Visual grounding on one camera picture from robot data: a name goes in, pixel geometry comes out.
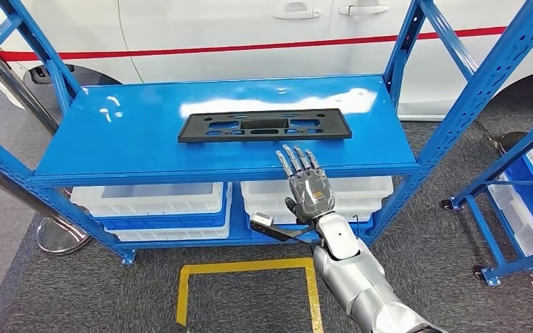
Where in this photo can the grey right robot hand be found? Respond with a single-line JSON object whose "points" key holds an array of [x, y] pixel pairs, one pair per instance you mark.
{"points": [[310, 193]]}

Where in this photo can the black plastic plate frame part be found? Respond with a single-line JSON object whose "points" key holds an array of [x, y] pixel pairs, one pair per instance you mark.
{"points": [[193, 128]]}

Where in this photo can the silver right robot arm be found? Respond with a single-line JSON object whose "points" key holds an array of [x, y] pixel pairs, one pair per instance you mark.
{"points": [[354, 280]]}

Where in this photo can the blue wheeled shelf rack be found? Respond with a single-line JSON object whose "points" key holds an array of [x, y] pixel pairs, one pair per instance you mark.
{"points": [[485, 232]]}

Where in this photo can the blue metal shelf rack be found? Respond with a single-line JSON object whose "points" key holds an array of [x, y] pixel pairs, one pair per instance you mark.
{"points": [[133, 138]]}

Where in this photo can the red barrier belt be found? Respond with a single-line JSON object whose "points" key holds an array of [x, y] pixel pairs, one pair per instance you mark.
{"points": [[248, 47]]}

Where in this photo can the white car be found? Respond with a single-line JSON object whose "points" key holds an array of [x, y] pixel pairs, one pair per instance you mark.
{"points": [[202, 27]]}

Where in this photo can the dark round base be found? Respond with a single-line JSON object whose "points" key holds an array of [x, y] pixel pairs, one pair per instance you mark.
{"points": [[512, 143]]}

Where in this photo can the black camera bracket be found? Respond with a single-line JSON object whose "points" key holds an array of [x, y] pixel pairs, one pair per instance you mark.
{"points": [[280, 232]]}

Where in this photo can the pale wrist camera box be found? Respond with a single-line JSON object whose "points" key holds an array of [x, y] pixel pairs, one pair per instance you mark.
{"points": [[262, 218]]}

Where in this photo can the black robot bracket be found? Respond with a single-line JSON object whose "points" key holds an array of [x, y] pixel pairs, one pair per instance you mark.
{"points": [[174, 329]]}

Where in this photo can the chrome stanchion post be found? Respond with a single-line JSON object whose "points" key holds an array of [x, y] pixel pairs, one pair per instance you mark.
{"points": [[64, 239], [18, 93]]}

